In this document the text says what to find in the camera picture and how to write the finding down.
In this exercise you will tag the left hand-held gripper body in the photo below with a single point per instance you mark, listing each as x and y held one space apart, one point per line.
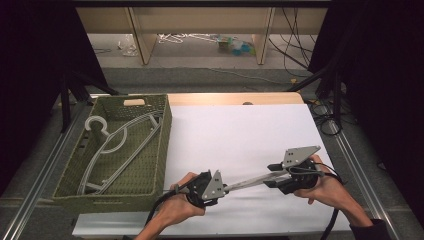
213 190

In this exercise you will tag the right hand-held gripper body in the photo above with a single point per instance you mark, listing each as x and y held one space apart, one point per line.
300 155

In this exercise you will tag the grey plastic clothes hanger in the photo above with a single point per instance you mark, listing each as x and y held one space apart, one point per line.
96 118
246 183

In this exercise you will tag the green woven basket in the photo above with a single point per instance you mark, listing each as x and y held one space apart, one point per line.
140 173

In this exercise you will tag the person's left hand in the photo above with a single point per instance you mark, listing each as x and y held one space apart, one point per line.
176 205

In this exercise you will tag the person's right hand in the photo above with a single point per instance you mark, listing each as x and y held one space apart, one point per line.
328 188

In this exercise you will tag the white paper sheet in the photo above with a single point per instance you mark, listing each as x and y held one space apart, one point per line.
240 133

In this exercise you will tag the black metal stand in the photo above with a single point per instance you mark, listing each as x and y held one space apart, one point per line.
336 96
65 100

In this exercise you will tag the black curtain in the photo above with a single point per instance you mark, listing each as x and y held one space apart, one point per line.
386 83
30 83

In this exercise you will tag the colourful plastic toys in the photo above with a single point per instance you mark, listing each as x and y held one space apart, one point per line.
238 46

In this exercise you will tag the white hangers on floor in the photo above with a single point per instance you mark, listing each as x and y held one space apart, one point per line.
171 38

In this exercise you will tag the beige wooden desk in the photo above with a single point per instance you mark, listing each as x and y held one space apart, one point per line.
200 20

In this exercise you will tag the clear plastic bag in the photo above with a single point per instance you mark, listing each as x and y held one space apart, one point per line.
127 45

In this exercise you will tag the silver metal rail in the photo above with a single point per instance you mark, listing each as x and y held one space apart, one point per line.
360 170
40 180

